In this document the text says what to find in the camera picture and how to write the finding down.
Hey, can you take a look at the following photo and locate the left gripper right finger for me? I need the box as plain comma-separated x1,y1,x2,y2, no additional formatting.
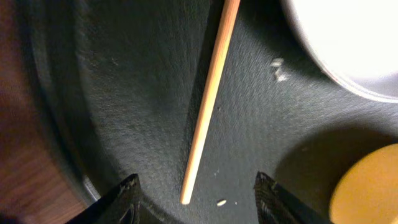
254,172,332,224

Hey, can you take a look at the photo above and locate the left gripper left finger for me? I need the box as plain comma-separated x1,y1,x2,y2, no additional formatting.
67,174,141,224

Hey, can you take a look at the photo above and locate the yellow bowl with shells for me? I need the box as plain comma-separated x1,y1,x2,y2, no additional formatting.
329,144,397,223

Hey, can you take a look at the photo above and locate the grey round plate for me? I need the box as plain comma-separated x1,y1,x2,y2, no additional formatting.
281,0,397,103

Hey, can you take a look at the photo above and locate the wooden chopstick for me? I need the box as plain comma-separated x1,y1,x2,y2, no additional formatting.
180,0,240,205

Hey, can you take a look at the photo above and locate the round black tray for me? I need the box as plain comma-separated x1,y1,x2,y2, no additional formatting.
25,1,397,223

